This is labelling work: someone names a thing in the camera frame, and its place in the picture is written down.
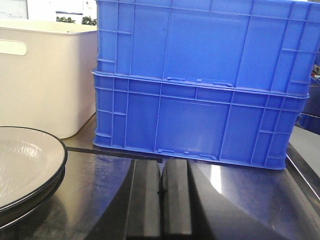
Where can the lower blue plastic crate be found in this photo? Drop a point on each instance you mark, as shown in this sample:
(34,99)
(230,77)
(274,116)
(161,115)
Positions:
(215,124)

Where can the cream plate black rim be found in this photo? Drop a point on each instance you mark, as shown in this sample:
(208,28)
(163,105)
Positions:
(29,160)
(21,208)

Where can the large blue plastic crate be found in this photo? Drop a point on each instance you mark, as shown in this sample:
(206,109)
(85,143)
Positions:
(269,45)

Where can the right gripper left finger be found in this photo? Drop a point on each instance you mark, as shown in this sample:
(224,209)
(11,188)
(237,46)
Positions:
(134,212)

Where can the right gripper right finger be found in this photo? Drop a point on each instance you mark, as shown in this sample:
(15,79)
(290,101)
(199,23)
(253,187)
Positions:
(195,208)

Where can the cream plastic storage bin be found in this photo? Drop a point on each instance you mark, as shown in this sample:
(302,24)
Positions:
(46,80)

